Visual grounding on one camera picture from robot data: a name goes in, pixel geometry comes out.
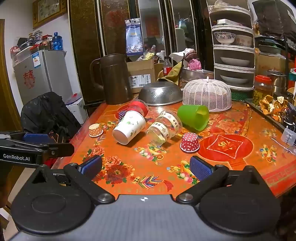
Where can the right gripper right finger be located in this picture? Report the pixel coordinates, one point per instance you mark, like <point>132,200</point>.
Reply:
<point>210,177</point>

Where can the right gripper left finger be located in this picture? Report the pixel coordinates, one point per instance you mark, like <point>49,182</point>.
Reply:
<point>81,176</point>

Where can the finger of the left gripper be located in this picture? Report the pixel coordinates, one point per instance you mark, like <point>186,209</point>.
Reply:
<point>38,138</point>
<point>50,150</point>

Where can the green plastic cup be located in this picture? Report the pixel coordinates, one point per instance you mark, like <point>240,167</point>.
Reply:
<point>194,116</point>

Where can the red polka dot cupcake cup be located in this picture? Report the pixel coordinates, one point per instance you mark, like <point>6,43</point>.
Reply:
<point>189,143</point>

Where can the orange polka dot cupcake cup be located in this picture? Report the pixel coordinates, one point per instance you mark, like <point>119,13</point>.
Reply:
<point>95,130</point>

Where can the purple polka dot cupcake cup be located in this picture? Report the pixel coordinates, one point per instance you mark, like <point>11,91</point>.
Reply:
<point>121,114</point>

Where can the white floral paper cup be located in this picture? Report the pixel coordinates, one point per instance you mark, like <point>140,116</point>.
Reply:
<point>130,125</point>

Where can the black bag on chair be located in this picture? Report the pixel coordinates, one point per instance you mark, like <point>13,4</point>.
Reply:
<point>48,114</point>

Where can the white box by fridge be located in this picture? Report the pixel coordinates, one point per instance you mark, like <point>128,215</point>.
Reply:
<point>75,104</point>

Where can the clear glass jar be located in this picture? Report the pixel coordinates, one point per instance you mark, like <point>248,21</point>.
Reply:
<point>166,126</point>

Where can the grey mini fridge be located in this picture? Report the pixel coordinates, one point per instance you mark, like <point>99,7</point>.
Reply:
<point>42,72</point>

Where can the white mesh food cover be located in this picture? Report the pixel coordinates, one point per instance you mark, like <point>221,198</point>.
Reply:
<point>214,94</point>

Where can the red lidded plastic jar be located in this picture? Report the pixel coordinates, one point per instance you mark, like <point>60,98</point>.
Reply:
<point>139,106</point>

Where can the tray of dried peels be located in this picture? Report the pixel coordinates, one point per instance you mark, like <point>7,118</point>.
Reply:
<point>279,111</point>

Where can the steel colander bowl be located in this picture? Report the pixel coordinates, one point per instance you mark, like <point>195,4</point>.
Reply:
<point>160,93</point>

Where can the brown thermos jug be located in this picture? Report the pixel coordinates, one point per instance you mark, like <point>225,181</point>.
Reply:
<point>115,78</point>

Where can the blue water bottle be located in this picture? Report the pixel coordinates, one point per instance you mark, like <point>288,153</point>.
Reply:
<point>57,43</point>

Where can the steel basin with items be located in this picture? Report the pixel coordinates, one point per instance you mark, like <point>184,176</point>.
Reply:
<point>189,75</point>

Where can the red lid pickle jar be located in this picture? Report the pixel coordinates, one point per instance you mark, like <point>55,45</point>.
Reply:
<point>262,88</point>

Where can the pink cloth item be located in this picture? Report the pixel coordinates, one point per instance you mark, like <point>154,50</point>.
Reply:
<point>194,64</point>

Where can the red label drink bottle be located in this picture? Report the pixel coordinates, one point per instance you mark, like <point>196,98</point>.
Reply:
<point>167,66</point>

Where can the cardboard box with label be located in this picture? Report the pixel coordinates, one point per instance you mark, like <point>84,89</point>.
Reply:
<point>140,74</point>

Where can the steel kettle pot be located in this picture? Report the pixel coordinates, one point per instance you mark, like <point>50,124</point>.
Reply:
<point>278,81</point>

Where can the blue patterned bowl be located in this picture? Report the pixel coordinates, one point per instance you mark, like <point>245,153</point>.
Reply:
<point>225,37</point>

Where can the blue white snack bag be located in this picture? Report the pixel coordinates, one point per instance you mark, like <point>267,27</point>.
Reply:
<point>133,37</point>

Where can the white tiered dish rack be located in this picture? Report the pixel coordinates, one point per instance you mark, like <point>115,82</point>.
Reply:
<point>233,64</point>

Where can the clear adhesive wall hook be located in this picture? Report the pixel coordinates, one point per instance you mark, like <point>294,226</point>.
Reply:
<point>288,137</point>

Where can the wall clock wooden frame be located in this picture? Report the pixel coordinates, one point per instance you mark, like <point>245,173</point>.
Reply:
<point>45,11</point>

